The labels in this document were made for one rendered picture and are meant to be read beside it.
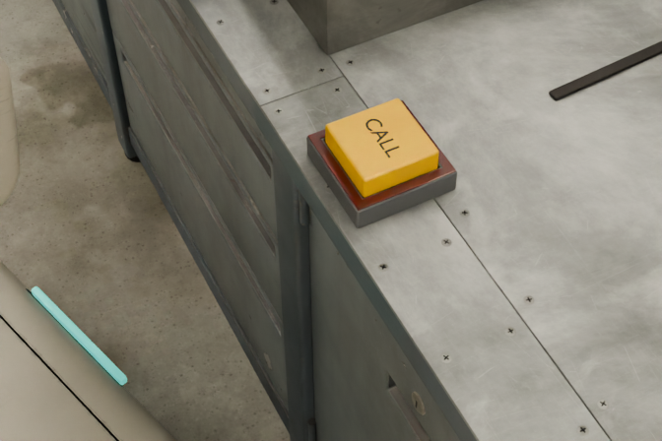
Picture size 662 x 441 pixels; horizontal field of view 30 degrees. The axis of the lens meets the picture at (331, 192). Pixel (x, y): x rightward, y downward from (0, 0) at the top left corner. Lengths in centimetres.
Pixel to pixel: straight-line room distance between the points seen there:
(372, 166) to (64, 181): 118
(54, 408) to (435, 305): 68
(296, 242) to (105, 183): 82
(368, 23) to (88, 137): 112
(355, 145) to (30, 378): 68
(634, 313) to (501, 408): 12
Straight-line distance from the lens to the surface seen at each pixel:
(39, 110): 210
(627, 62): 99
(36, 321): 149
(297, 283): 124
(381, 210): 85
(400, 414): 113
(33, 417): 141
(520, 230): 87
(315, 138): 89
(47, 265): 189
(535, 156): 91
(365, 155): 85
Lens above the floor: 147
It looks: 50 degrees down
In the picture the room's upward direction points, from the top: 1 degrees counter-clockwise
